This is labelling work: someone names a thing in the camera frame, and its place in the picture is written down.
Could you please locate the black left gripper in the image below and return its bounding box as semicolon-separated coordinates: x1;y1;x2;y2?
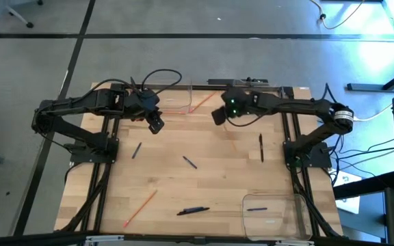
123;88;166;135

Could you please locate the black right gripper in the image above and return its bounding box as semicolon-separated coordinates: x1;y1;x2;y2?
211;87;256;126

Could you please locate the black pen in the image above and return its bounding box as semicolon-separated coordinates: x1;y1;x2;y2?
176;206;211;217
258;133;265;163

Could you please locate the clear plastic bin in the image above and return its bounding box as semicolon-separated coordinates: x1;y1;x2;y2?
241;193;313;241
155;81;194;115
231;79;284;117

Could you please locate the white paper sheet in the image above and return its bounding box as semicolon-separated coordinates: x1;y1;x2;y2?
335;170;361;215

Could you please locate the black floor beam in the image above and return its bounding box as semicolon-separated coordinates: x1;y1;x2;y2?
332;169;394;201

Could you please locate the black overhead rig beam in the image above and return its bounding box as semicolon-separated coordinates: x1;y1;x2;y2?
0;232;394;246

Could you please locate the grey office chair base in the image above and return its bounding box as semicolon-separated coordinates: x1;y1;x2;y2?
0;0;44;38

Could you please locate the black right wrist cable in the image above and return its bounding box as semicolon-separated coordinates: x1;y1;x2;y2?
226;111;276;128

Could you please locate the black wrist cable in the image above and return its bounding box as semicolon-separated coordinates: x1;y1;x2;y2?
141;68;183;95
226;111;276;128

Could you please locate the black aluminium table frame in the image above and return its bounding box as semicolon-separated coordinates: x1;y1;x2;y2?
58;83;343;240

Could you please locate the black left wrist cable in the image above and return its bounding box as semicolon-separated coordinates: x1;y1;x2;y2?
141;68;183;95

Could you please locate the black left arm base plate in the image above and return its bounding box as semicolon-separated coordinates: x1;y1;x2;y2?
64;136;120;164

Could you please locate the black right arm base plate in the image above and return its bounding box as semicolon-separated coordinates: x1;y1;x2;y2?
283;139;333;169

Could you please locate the white power cable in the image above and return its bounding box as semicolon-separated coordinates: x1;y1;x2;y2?
308;0;367;31

